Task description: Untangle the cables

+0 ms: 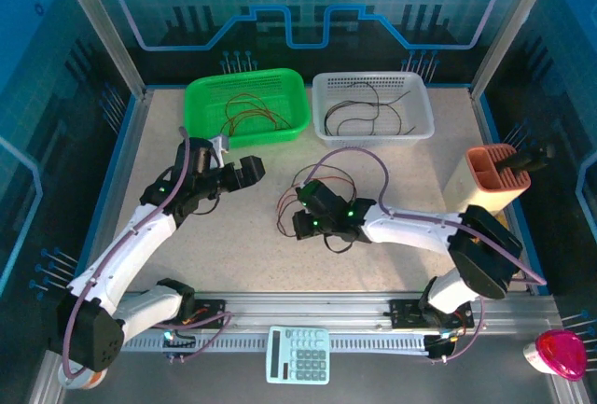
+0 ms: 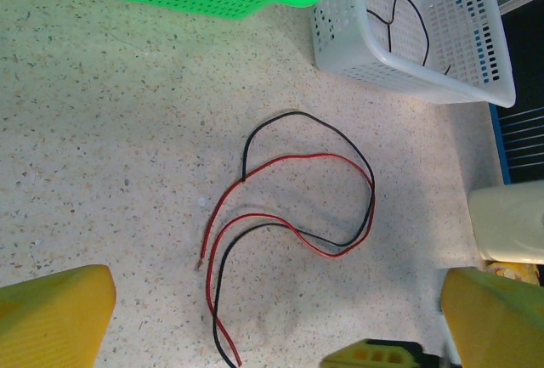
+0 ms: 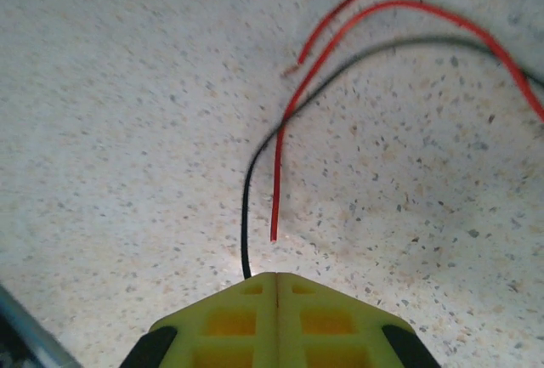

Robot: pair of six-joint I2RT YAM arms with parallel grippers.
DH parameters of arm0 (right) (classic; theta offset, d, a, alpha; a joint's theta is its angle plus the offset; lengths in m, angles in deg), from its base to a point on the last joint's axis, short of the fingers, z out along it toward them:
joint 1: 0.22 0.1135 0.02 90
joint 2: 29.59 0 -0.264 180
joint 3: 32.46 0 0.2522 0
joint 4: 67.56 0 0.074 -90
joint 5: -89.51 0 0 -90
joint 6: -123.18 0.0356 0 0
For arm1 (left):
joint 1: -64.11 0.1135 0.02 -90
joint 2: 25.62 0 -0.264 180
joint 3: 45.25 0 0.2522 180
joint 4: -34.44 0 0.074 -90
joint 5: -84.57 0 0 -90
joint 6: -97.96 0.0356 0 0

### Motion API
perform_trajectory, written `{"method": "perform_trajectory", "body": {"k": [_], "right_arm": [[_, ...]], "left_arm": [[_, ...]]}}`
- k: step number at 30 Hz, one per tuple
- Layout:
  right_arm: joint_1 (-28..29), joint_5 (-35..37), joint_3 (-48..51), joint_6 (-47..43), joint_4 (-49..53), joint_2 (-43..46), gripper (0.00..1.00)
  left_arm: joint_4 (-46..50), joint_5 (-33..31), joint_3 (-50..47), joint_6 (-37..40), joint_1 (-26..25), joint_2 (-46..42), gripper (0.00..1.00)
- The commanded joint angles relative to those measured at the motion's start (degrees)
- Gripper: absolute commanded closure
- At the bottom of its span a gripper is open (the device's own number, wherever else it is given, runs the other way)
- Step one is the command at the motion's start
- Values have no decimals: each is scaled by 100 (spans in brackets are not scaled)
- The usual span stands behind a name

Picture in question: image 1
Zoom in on red and black wires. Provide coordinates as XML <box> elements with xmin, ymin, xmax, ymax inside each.
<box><xmin>335</xmin><ymin>91</ymin><xmax>417</xmax><ymax>137</ymax></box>
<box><xmin>277</xmin><ymin>173</ymin><xmax>356</xmax><ymax>232</ymax></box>

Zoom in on green perforated plastic basket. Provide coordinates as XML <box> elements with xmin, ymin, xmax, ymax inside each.
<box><xmin>184</xmin><ymin>67</ymin><xmax>312</xmax><ymax>153</ymax></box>

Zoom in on white perforated plastic basket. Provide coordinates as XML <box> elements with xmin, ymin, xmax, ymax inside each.
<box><xmin>311</xmin><ymin>71</ymin><xmax>437</xmax><ymax>147</ymax></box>

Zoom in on light blue calculator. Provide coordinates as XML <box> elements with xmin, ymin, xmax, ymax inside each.
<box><xmin>265</xmin><ymin>325</ymin><xmax>331</xmax><ymax>385</ymax></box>

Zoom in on white cup with pink lid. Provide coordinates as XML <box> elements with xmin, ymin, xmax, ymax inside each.
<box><xmin>521</xmin><ymin>328</ymin><xmax>589</xmax><ymax>383</ymax></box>

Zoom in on purple camera cable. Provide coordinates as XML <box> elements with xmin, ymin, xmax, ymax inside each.
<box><xmin>307</xmin><ymin>146</ymin><xmax>547</xmax><ymax>364</ymax></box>
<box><xmin>62</xmin><ymin>127</ymin><xmax>233</xmax><ymax>380</ymax></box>

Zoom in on aluminium side rail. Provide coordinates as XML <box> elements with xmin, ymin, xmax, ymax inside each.
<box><xmin>27</xmin><ymin>89</ymin><xmax>155</xmax><ymax>404</ymax></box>

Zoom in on aluminium extrusion rail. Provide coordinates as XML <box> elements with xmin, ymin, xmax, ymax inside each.
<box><xmin>195</xmin><ymin>289</ymin><xmax>561</xmax><ymax>331</ymax></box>

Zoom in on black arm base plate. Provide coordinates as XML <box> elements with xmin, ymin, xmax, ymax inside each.
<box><xmin>142</xmin><ymin>299</ymin><xmax>228</xmax><ymax>330</ymax></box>
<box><xmin>389</xmin><ymin>299</ymin><xmax>475</xmax><ymax>330</ymax></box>

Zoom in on white slotted cable duct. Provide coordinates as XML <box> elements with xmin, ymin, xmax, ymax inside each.
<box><xmin>120</xmin><ymin>331</ymin><xmax>431</xmax><ymax>355</ymax></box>

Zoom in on aluminium frame post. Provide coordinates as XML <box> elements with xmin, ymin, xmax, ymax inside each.
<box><xmin>53</xmin><ymin>0</ymin><xmax>148</xmax><ymax>100</ymax></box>
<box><xmin>469</xmin><ymin>0</ymin><xmax>561</xmax><ymax>100</ymax></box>

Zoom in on black tool handle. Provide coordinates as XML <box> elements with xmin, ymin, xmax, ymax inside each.
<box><xmin>498</xmin><ymin>143</ymin><xmax>556</xmax><ymax>176</ymax></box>

